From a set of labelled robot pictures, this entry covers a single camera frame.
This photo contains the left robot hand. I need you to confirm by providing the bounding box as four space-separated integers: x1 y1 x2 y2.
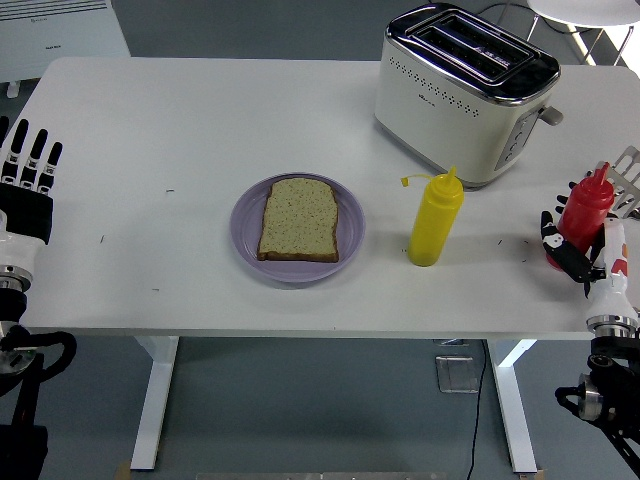
0 115 65 274

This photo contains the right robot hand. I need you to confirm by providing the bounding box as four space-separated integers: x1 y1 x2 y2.
540 193 640 326

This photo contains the red squeeze bottle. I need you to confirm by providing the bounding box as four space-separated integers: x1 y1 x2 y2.
544 161 617 271

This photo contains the bread slice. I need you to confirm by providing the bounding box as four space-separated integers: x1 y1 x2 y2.
256 177 341 264

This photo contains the metal toast rack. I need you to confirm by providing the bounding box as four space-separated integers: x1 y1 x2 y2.
594 146 640 220

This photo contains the white table leg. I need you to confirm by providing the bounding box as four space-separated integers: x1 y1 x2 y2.
128 335 181 472
487 338 540 475

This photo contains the white heater appliance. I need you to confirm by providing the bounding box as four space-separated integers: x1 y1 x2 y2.
0 0 132 99

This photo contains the yellow squeeze bottle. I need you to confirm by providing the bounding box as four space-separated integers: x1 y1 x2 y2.
398 165 466 268

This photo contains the cream two-slot toaster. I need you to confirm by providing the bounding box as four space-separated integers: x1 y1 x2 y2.
372 2 565 191

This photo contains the purple round plate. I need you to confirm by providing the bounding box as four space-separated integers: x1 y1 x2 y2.
228 172 367 285

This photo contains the white round background table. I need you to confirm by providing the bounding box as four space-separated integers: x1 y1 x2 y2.
524 0 640 67

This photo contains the black floor cable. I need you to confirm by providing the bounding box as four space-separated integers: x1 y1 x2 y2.
464 339 490 480

